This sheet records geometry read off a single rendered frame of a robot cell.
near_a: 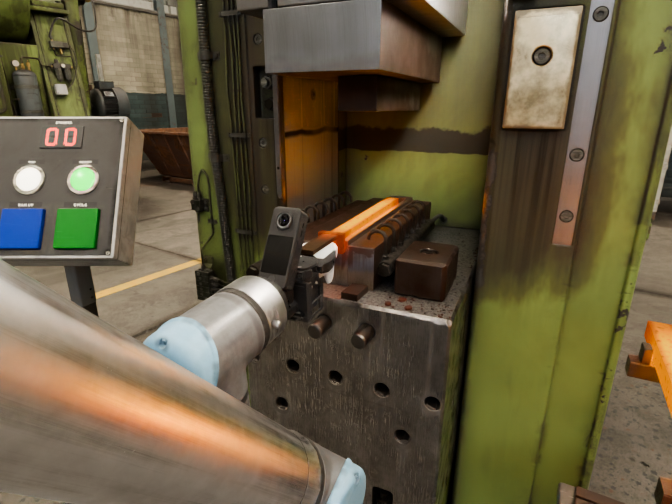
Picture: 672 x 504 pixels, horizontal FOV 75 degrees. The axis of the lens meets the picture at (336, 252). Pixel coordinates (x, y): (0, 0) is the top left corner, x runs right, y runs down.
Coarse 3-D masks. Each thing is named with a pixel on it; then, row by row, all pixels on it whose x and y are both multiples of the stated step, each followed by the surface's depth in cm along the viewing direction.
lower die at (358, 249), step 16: (352, 208) 103; (368, 208) 103; (400, 208) 102; (320, 224) 93; (336, 224) 89; (368, 224) 85; (416, 224) 98; (304, 240) 79; (352, 240) 77; (368, 240) 78; (352, 256) 76; (368, 256) 74; (336, 272) 78; (352, 272) 76; (368, 272) 75; (368, 288) 76
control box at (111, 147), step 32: (0, 128) 84; (32, 128) 84; (64, 128) 83; (96, 128) 84; (128, 128) 85; (0, 160) 82; (32, 160) 82; (64, 160) 82; (96, 160) 82; (128, 160) 85; (0, 192) 81; (32, 192) 81; (64, 192) 81; (96, 192) 81; (128, 192) 85; (128, 224) 85; (0, 256) 79; (32, 256) 79; (64, 256) 79; (96, 256) 79; (128, 256) 85
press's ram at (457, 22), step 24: (240, 0) 71; (264, 0) 69; (288, 0) 67; (312, 0) 66; (336, 0) 64; (408, 0) 64; (432, 0) 68; (456, 0) 83; (432, 24) 82; (456, 24) 86
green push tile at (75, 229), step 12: (60, 216) 79; (72, 216) 79; (84, 216) 79; (96, 216) 80; (60, 228) 79; (72, 228) 79; (84, 228) 79; (96, 228) 79; (60, 240) 78; (72, 240) 79; (84, 240) 79; (96, 240) 79
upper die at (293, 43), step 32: (352, 0) 64; (384, 0) 63; (288, 32) 69; (320, 32) 67; (352, 32) 65; (384, 32) 64; (416, 32) 79; (288, 64) 70; (320, 64) 68; (352, 64) 66; (384, 64) 66; (416, 64) 82
